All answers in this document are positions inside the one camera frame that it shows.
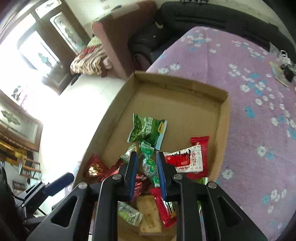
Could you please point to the patterned blanket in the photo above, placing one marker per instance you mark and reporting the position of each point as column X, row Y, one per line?
column 92, row 60

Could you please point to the red snack packet with logo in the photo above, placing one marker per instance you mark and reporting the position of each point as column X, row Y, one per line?
column 202, row 143

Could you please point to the olive flat pouch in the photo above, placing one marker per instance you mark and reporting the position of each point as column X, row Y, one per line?
column 278, row 74

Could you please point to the black small pot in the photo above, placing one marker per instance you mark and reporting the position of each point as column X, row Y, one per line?
column 288, row 72

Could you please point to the shiny red foil snack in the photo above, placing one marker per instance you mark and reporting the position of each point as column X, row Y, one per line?
column 135, row 183

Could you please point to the red snack bar packet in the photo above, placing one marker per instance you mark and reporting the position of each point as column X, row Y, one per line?
column 167, row 210

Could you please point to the red white snack packet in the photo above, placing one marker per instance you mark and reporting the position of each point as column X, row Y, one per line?
column 185, row 160

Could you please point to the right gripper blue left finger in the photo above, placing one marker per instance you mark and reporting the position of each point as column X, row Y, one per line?
column 71, row 219

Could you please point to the white green snack packet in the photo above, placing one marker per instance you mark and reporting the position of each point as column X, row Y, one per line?
column 129, row 214

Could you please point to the brown pink armchair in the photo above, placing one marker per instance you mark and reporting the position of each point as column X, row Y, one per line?
column 128, row 35

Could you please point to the small green clear candy packet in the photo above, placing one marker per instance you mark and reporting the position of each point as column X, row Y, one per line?
column 126, row 156

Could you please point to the black leather sofa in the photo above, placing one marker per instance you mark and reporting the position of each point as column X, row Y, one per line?
column 174, row 19

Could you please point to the green pea snack packet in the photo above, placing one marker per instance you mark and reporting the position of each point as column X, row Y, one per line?
column 147, row 129

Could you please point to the cardboard tray box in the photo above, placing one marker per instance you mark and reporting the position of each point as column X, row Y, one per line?
column 191, row 108

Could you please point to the purple floral tablecloth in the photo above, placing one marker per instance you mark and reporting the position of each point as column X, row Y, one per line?
column 258, row 171

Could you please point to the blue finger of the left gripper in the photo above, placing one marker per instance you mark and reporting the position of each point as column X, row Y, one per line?
column 37, row 194

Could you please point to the dark red snack packet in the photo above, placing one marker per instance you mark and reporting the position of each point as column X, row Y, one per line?
column 95, row 168

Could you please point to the yellow cake bar packet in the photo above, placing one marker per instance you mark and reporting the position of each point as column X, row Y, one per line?
column 151, row 223

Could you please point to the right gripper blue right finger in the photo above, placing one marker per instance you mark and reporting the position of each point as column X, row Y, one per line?
column 204, row 211

